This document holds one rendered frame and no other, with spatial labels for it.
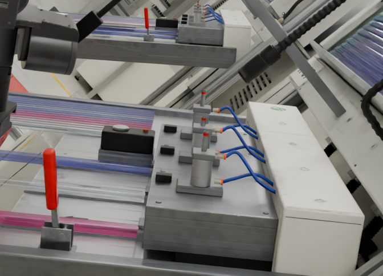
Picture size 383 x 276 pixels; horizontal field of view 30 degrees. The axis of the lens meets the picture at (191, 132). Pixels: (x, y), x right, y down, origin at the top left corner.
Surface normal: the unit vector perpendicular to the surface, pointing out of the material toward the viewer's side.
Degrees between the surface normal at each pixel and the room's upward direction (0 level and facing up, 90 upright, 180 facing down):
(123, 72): 90
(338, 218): 90
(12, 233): 45
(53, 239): 90
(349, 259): 90
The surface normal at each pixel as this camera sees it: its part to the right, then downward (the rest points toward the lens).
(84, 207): 0.11, -0.96
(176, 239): 0.00, 0.25
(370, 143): -0.63, -0.75
